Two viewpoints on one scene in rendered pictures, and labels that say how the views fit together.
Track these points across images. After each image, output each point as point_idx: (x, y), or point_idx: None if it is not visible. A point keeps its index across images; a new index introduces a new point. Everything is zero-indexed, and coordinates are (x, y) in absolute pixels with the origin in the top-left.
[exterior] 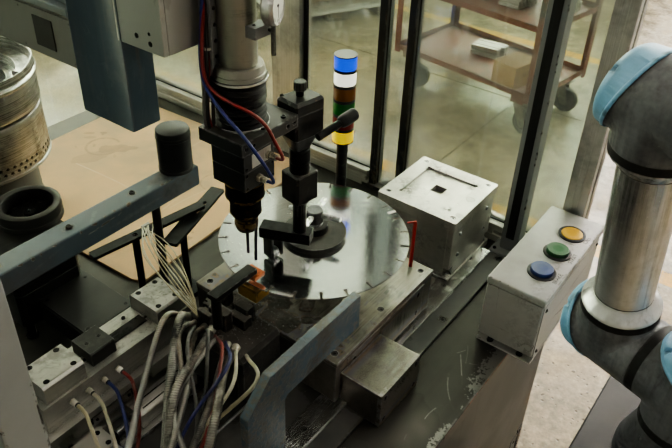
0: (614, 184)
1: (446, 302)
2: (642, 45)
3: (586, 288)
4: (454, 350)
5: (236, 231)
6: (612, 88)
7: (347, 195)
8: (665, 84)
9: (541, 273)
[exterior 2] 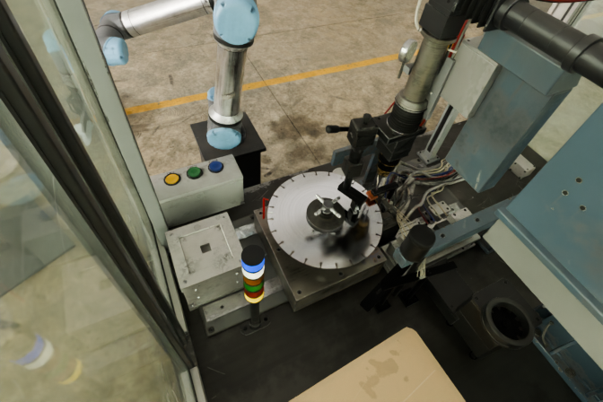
0: (243, 60)
1: (241, 225)
2: None
3: (234, 119)
4: (260, 202)
5: (369, 236)
6: (257, 14)
7: (286, 239)
8: None
9: (220, 162)
